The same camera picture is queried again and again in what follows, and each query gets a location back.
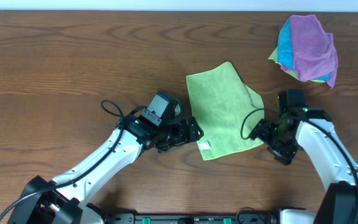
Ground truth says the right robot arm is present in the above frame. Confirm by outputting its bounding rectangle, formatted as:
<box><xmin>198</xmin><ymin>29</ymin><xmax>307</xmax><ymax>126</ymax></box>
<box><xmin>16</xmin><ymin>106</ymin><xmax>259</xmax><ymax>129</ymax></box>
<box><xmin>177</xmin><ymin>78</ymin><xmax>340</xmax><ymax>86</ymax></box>
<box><xmin>247</xmin><ymin>107</ymin><xmax>358</xmax><ymax>223</ymax></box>

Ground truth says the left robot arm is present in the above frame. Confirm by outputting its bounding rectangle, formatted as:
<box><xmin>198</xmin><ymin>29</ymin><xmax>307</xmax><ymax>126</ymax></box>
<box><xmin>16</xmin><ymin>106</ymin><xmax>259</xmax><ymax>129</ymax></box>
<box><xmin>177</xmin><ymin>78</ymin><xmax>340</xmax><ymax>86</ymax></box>
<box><xmin>3</xmin><ymin>114</ymin><xmax>203</xmax><ymax>223</ymax></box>

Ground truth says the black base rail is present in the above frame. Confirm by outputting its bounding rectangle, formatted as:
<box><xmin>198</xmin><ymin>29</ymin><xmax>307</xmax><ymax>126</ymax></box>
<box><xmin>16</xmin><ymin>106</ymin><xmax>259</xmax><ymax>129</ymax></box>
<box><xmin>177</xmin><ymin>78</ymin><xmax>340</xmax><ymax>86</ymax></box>
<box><xmin>105</xmin><ymin>211</ymin><xmax>280</xmax><ymax>224</ymax></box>

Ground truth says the blue microfiber cloth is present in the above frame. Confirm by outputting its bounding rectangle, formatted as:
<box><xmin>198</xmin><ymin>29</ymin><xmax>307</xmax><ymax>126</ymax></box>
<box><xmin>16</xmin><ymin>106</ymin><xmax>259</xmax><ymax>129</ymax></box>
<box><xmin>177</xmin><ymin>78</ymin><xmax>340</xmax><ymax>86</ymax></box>
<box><xmin>277</xmin><ymin>17</ymin><xmax>332</xmax><ymax>82</ymax></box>

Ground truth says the light green microfiber cloth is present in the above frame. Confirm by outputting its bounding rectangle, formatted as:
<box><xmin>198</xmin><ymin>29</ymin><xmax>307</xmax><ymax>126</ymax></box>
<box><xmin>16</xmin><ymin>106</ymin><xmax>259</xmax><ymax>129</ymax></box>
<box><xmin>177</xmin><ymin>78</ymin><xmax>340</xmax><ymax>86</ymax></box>
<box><xmin>186</xmin><ymin>62</ymin><xmax>264</xmax><ymax>161</ymax></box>

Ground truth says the right black cable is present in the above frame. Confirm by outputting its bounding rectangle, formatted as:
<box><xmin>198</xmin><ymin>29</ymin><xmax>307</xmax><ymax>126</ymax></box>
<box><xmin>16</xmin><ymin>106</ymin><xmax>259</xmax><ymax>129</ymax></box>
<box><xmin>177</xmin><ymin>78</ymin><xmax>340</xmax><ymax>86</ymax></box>
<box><xmin>240</xmin><ymin>107</ymin><xmax>358</xmax><ymax>224</ymax></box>

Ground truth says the left black cable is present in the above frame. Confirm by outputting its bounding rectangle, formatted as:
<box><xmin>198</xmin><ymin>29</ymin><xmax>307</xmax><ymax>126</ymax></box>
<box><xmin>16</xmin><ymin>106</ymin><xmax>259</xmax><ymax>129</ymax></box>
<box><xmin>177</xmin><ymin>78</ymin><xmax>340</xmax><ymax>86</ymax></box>
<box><xmin>0</xmin><ymin>99</ymin><xmax>149</xmax><ymax>224</ymax></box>

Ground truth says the purple microfiber cloth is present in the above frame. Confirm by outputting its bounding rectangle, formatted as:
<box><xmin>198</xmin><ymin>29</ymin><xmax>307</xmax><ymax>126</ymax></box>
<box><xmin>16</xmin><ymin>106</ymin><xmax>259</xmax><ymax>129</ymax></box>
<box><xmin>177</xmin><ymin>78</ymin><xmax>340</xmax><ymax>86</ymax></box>
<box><xmin>280</xmin><ymin>14</ymin><xmax>339</xmax><ymax>90</ymax></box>

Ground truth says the green cloth under pile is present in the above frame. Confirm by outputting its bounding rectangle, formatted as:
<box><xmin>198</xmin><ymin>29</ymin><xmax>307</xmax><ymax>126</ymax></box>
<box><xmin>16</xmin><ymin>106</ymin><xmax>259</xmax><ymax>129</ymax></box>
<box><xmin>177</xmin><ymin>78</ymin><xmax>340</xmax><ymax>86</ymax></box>
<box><xmin>268</xmin><ymin>48</ymin><xmax>325</xmax><ymax>83</ymax></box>

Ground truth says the black cable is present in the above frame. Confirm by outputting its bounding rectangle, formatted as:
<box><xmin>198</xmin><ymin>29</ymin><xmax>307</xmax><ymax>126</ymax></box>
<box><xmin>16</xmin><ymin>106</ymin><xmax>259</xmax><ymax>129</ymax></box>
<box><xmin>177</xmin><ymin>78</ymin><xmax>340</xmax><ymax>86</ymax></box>
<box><xmin>240</xmin><ymin>107</ymin><xmax>358</xmax><ymax>224</ymax></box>
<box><xmin>0</xmin><ymin>99</ymin><xmax>149</xmax><ymax>224</ymax></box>

